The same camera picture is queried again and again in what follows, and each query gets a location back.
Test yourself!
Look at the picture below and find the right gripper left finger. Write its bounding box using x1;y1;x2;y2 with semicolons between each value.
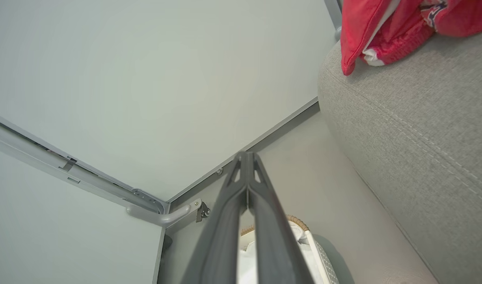
181;151;250;284

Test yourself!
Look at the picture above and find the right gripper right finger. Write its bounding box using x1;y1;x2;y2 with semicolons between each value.
246;151;315;284

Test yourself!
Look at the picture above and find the red and white garment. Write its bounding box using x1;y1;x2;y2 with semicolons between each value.
340;0;482;76

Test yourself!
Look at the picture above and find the grey fabric sofa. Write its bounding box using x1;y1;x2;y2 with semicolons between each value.
317;28;482;284

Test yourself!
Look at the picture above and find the black caster wheel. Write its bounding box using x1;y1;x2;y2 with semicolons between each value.
196;200;211;223

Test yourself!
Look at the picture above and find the wicker laundry basket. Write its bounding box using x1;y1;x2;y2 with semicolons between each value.
240;215;341;284

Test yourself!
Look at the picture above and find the white basket liner cloth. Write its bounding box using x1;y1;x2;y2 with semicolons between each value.
236;225;324;284

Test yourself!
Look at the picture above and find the grey partition support leg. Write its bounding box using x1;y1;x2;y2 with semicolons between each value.
126;198;203;228

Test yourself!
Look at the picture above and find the grey partition bottom rail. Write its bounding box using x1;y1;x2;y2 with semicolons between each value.
167;97;321;210

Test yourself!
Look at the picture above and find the grey partition post with hinge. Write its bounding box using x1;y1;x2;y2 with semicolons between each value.
0;110;171;214

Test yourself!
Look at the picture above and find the grey double partition post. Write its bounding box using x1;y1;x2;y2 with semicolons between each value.
324;0;344;42

